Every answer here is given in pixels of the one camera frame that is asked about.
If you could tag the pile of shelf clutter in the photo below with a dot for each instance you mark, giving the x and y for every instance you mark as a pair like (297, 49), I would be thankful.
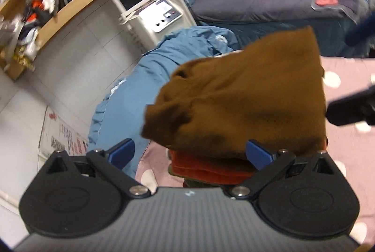
(32, 14)

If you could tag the white beauty machine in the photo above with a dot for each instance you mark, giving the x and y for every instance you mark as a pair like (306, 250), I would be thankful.
(164, 20)

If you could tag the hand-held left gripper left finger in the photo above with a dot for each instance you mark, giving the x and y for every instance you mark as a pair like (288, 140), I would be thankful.
(123, 152)

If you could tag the light blue duvet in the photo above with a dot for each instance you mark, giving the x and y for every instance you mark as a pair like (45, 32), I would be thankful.
(129, 88)

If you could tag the dark grey massage bed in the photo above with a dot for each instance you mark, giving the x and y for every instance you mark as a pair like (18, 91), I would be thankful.
(263, 10)

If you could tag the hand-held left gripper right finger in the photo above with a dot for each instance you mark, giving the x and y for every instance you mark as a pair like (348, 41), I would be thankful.
(257, 153)

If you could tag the pink spotted bed cover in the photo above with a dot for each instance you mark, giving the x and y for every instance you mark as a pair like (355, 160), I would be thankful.
(348, 146)

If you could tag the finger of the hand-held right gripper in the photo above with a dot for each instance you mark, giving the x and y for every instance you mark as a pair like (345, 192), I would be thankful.
(348, 110)
(361, 30)

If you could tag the small red cloth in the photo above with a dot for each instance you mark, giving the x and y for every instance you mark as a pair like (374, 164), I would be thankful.
(325, 0)

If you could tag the brown sweater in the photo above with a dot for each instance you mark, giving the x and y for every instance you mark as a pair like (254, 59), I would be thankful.
(240, 99)

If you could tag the orange red folded cloth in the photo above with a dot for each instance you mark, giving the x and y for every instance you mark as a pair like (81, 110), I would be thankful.
(205, 167)

